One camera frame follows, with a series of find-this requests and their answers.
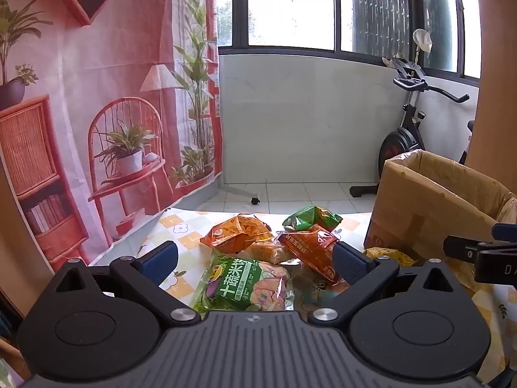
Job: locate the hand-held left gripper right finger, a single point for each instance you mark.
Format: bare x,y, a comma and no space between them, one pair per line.
349,264

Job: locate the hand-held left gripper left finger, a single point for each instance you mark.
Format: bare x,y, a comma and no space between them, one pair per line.
161,260

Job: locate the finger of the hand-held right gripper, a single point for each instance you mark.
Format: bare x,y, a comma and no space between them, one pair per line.
505,232
460,247

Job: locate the brown cardboard box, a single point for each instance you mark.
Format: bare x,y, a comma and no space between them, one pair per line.
408,210

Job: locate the orange bread packet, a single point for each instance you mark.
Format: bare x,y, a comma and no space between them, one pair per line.
270,252

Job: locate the checkered flower tablecloth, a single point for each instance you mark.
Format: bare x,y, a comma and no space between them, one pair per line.
185,230

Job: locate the yellow snack packet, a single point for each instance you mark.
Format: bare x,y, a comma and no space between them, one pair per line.
387,255

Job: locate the orange-red snack bag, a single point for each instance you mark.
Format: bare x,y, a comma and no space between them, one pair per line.
307,250

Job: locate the green snack bag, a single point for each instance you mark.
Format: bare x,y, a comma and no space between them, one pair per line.
311,216

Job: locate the green rice cracker packet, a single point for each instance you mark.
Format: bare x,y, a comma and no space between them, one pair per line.
234,287

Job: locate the orange crinkled snack bag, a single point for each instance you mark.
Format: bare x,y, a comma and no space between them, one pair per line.
234,232

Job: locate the black exercise bike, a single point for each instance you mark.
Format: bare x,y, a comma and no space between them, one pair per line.
398,141

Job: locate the brown wooden panel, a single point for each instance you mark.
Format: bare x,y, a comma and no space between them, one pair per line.
20,250

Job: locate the wooden cabinet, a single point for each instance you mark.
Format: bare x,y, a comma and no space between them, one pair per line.
496,89

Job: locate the white plastic bag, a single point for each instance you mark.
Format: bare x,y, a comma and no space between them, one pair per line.
423,38

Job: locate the dark framed window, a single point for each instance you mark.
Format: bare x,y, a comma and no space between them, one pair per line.
291,4

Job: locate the printed wall cloth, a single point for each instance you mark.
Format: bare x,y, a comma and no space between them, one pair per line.
101,68

